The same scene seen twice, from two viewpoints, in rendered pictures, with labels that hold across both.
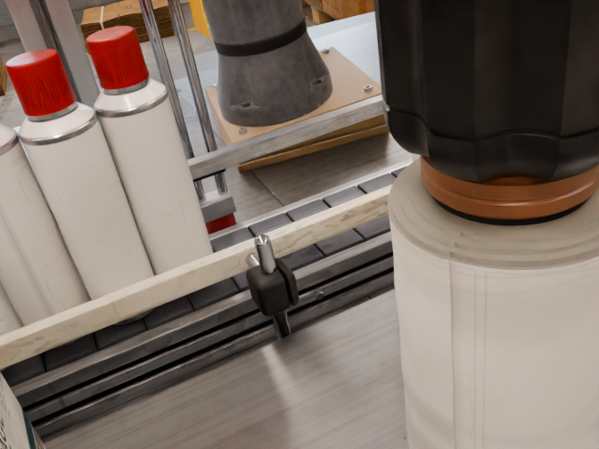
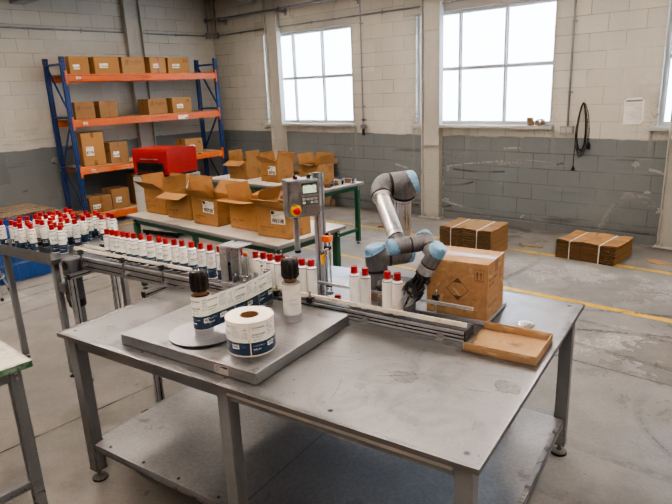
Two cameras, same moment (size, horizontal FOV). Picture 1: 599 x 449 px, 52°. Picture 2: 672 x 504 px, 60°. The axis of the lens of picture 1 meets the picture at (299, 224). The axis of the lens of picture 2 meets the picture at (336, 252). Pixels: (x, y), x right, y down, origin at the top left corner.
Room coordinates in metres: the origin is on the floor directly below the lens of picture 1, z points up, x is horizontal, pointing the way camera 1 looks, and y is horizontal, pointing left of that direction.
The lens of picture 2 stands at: (-1.17, -2.22, 1.91)
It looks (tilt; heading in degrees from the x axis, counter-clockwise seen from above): 16 degrees down; 53
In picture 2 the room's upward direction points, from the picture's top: 2 degrees counter-clockwise
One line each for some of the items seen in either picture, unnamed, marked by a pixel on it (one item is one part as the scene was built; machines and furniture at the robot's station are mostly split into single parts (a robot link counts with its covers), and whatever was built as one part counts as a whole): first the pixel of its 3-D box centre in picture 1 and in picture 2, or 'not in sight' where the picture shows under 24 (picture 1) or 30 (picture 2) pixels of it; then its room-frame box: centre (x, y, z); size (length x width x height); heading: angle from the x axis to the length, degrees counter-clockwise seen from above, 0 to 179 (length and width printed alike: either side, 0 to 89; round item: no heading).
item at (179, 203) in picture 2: not in sight; (185, 197); (1.01, 2.99, 0.97); 0.44 x 0.38 x 0.37; 16
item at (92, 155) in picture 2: not in sight; (146, 136); (2.36, 7.59, 1.26); 2.78 x 0.61 x 2.51; 11
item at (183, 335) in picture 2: not in sight; (204, 332); (-0.20, 0.06, 0.89); 0.31 x 0.31 x 0.01
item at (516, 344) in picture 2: not in sight; (508, 341); (0.75, -0.85, 0.85); 0.30 x 0.26 x 0.04; 109
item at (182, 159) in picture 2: not in sight; (168, 190); (1.91, 5.72, 0.61); 0.70 x 0.60 x 1.22; 112
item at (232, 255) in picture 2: not in sight; (237, 267); (0.20, 0.46, 1.01); 0.14 x 0.13 x 0.26; 109
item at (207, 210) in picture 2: not in sight; (214, 201); (1.10, 2.56, 0.97); 0.45 x 0.38 x 0.37; 14
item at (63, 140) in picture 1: (86, 195); (302, 277); (0.40, 0.15, 0.98); 0.05 x 0.05 x 0.20
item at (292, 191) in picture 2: not in sight; (301, 197); (0.47, 0.22, 1.38); 0.17 x 0.10 x 0.19; 164
